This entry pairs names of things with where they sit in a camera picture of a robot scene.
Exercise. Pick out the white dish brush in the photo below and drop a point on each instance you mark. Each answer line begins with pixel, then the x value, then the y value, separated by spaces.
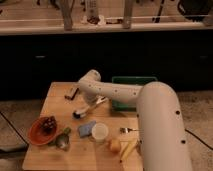
pixel 82 112

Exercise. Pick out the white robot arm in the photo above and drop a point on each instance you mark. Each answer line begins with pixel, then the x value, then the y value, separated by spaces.
pixel 162 135

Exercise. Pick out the white round cup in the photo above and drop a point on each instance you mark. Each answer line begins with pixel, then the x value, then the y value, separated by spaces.
pixel 100 132

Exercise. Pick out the metal cup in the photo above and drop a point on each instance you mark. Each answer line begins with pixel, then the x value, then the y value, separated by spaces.
pixel 62 141

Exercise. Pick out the green plastic tray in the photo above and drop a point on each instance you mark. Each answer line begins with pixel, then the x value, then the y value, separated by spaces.
pixel 135 80

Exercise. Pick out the dark brown small tool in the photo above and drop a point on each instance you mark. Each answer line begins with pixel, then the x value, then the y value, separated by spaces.
pixel 72 93

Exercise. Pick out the silver fork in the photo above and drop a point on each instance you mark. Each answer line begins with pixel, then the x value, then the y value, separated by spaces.
pixel 127 130

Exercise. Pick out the blue sponge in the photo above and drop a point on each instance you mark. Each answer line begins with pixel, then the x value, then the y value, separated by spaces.
pixel 86 129

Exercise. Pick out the yellow apple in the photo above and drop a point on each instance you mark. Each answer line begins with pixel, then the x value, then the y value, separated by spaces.
pixel 114 145

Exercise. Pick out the green vegetable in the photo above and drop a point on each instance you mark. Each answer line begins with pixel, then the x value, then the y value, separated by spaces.
pixel 65 131

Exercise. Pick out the yellow banana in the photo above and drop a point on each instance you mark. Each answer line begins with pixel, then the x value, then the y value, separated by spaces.
pixel 128 149

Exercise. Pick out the dark grapes bunch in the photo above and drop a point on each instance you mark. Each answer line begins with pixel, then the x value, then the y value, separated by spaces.
pixel 49 124

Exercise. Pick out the orange bowl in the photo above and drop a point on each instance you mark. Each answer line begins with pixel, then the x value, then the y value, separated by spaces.
pixel 37 137

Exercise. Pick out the wooden post right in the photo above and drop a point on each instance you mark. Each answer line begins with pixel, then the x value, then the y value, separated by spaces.
pixel 127 17

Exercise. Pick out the wooden post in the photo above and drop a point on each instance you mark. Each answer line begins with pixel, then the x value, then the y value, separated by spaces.
pixel 127 17
pixel 66 14

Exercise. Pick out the wooden post left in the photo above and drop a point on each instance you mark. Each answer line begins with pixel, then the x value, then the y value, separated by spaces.
pixel 66 14

